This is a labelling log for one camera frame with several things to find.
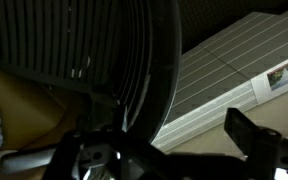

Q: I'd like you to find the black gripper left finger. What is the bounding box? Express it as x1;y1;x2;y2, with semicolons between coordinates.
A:
44;104;160;180

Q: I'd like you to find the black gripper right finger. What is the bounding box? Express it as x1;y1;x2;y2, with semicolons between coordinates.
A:
223;107;288;180

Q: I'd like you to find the black mesh office chair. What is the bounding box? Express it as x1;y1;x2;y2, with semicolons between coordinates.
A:
0;0;182;174

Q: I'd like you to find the colourful picture label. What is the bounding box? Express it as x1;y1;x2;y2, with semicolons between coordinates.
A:
250;50;288;105

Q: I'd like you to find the white wall radiator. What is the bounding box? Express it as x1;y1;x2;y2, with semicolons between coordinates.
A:
150;11;288;153

